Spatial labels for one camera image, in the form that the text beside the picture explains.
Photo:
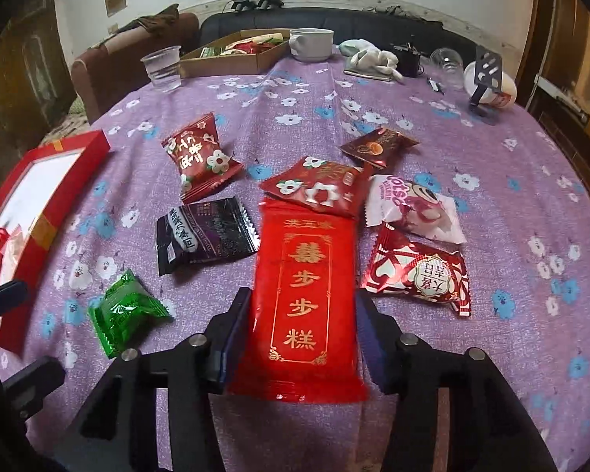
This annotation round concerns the cardboard snack box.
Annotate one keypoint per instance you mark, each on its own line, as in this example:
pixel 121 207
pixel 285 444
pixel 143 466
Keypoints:
pixel 246 52

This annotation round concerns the red heart snack packet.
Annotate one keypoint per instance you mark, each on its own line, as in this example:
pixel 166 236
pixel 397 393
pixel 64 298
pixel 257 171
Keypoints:
pixel 399 266

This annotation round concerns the white ceramic mug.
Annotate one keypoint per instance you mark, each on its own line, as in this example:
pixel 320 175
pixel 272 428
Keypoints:
pixel 311 45

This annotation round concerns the red white flower packet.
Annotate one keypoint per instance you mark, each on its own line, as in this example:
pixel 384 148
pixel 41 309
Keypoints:
pixel 322 186

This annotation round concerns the black leather sofa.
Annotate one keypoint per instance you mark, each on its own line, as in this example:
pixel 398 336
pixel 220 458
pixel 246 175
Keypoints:
pixel 383 30

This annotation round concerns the small wall plaque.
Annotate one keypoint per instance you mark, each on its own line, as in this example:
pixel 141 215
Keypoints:
pixel 113 7

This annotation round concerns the long red cake packet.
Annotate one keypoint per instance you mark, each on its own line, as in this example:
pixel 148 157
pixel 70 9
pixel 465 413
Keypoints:
pixel 301 345

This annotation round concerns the empty clear plastic cup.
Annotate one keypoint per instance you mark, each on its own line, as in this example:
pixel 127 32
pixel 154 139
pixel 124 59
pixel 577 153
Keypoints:
pixel 448 68

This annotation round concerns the dark brown snack packet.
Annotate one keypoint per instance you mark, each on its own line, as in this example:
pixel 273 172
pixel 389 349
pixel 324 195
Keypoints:
pixel 378 147

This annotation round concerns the brown armchair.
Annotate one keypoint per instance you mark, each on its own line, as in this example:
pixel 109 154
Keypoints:
pixel 105 73

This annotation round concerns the wooden cabinet doors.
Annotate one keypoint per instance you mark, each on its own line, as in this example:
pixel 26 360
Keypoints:
pixel 36 90

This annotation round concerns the green snack packet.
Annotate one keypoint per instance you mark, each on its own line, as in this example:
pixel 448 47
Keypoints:
pixel 123 309

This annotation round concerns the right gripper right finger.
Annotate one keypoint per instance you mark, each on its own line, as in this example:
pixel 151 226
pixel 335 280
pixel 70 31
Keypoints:
pixel 400 363

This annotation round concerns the red flower snack packet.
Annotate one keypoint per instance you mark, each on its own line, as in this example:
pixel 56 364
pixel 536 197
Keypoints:
pixel 202 164

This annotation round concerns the black purple snack packet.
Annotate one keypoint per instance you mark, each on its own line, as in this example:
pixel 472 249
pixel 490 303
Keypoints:
pixel 215 231

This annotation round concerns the red gift box tray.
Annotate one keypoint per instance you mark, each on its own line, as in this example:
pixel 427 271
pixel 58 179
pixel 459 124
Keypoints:
pixel 35 199

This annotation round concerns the pink lotso snack packet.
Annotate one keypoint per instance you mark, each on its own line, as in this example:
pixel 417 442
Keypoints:
pixel 413 208

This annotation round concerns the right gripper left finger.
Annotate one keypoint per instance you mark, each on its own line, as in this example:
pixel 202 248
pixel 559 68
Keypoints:
pixel 202 365

